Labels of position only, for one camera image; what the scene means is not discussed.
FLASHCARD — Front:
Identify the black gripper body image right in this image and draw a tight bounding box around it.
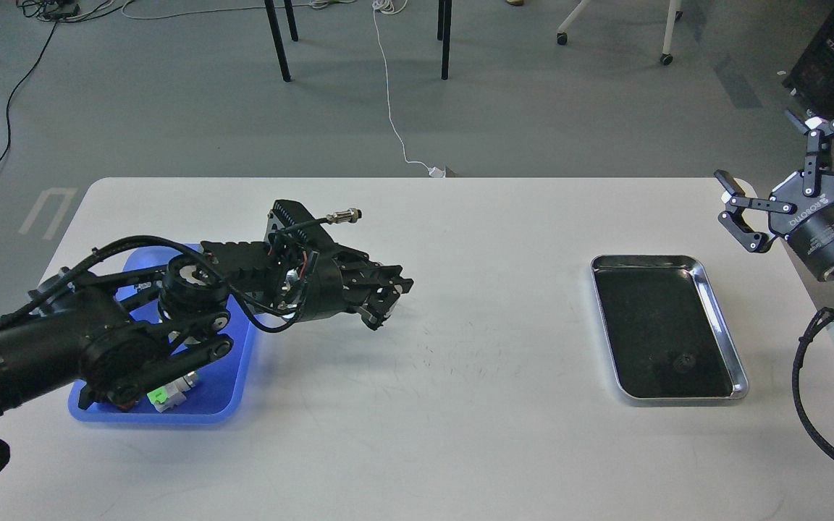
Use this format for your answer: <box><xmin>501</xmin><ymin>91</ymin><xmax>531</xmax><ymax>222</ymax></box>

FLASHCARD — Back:
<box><xmin>769</xmin><ymin>174</ymin><xmax>834</xmax><ymax>281</ymax></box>

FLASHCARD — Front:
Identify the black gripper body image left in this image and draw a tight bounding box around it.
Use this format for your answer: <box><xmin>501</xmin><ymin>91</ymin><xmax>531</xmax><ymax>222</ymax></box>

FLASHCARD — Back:
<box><xmin>282</xmin><ymin>250</ymin><xmax>360</xmax><ymax>322</ymax></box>

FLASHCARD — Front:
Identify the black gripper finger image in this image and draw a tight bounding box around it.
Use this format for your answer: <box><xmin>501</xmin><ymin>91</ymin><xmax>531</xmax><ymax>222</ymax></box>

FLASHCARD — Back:
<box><xmin>714</xmin><ymin>169</ymin><xmax>779</xmax><ymax>253</ymax></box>
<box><xmin>785</xmin><ymin>109</ymin><xmax>834</xmax><ymax>198</ymax></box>
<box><xmin>337</xmin><ymin>247</ymin><xmax>414</xmax><ymax>297</ymax></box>
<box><xmin>348</xmin><ymin>289</ymin><xmax>403</xmax><ymax>331</ymax></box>

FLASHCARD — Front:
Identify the black robot arm image left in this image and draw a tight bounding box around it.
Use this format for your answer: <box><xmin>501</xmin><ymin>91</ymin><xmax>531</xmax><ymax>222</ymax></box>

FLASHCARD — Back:
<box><xmin>0</xmin><ymin>199</ymin><xmax>413</xmax><ymax>472</ymax></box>

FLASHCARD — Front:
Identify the silver metal tray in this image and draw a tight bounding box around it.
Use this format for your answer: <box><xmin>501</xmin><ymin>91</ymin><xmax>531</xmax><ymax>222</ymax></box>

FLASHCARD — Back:
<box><xmin>590</xmin><ymin>255</ymin><xmax>749</xmax><ymax>406</ymax></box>

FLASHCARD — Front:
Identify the blue plastic tray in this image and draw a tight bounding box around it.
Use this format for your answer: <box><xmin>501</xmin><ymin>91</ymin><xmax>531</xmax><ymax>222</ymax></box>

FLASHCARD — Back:
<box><xmin>67</xmin><ymin>244</ymin><xmax>262</xmax><ymax>425</ymax></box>

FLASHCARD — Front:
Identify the white chair base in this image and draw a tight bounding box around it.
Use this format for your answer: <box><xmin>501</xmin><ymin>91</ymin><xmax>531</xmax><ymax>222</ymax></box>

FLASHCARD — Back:
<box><xmin>555</xmin><ymin>0</ymin><xmax>683</xmax><ymax>65</ymax></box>

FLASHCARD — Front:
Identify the red emergency stop button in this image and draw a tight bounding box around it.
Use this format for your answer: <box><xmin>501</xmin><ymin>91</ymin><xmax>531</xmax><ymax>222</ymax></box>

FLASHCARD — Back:
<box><xmin>77</xmin><ymin>384</ymin><xmax>139</xmax><ymax>412</ymax></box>

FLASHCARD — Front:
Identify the black table leg left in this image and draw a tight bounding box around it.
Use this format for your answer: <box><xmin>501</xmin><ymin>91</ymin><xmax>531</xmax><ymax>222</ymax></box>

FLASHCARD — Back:
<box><xmin>264</xmin><ymin>0</ymin><xmax>299</xmax><ymax>82</ymax></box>

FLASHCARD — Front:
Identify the black table leg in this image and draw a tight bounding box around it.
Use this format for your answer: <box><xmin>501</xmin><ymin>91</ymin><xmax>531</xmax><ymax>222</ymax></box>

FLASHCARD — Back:
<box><xmin>264</xmin><ymin>0</ymin><xmax>299</xmax><ymax>82</ymax></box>
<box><xmin>436</xmin><ymin>0</ymin><xmax>453</xmax><ymax>80</ymax></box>

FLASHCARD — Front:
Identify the black table leg right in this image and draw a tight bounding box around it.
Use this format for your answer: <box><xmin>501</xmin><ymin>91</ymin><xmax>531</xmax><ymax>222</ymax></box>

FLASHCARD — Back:
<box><xmin>436</xmin><ymin>0</ymin><xmax>453</xmax><ymax>80</ymax></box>

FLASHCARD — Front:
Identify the white cable on floor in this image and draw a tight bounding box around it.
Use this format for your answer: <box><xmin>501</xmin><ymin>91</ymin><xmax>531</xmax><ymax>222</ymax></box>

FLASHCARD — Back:
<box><xmin>371</xmin><ymin>0</ymin><xmax>447</xmax><ymax>178</ymax></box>

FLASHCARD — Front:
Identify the white green selector switch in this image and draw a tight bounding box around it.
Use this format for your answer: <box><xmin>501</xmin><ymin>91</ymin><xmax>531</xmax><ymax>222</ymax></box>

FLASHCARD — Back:
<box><xmin>146</xmin><ymin>370</ymin><xmax>201</xmax><ymax>413</ymax></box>

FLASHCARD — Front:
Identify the black cable on floor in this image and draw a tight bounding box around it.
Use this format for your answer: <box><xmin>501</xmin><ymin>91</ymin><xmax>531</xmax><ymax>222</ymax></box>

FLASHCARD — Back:
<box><xmin>0</xmin><ymin>0</ymin><xmax>77</xmax><ymax>276</ymax></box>

